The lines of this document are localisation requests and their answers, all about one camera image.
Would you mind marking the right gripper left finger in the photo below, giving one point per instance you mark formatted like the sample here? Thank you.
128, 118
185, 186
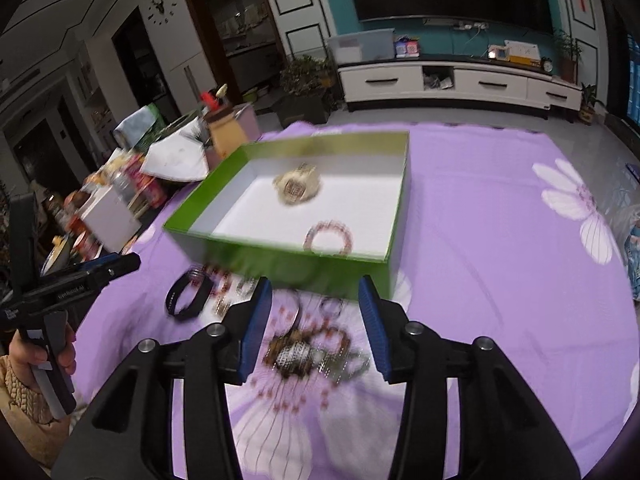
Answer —
125, 432

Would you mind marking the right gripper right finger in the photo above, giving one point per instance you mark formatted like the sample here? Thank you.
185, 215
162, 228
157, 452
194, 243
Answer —
505, 432

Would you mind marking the black wristband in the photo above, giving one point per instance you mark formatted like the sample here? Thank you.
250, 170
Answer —
187, 297

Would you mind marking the gold jewelry piece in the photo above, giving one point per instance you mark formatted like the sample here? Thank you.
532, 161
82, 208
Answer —
297, 356

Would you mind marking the cream wrist watch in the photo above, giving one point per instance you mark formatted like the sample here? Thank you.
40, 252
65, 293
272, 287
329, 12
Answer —
298, 185

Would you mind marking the white small box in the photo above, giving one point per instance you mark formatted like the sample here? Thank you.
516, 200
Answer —
109, 219

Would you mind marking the pink snack carton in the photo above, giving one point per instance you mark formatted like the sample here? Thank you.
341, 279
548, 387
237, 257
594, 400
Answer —
144, 184

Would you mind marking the purple floral tablecloth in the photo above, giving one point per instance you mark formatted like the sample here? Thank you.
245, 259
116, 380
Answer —
502, 239

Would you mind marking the white fan-shaped paper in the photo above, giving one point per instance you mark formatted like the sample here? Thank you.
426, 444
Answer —
176, 158

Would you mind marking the green white cardboard box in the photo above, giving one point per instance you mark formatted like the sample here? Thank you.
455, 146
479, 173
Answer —
353, 227

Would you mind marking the pink pen holder cup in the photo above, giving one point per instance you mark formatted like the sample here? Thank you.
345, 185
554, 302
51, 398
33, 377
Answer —
246, 117

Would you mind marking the potted green plant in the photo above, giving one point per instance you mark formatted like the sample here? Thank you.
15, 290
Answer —
307, 84

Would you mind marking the white tv cabinet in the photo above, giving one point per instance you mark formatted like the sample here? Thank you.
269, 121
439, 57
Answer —
459, 81

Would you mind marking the clear storage bin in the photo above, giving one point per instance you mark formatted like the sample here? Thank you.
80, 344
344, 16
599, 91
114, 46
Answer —
359, 47

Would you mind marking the wall clock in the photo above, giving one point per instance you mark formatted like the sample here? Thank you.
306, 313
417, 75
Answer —
159, 12

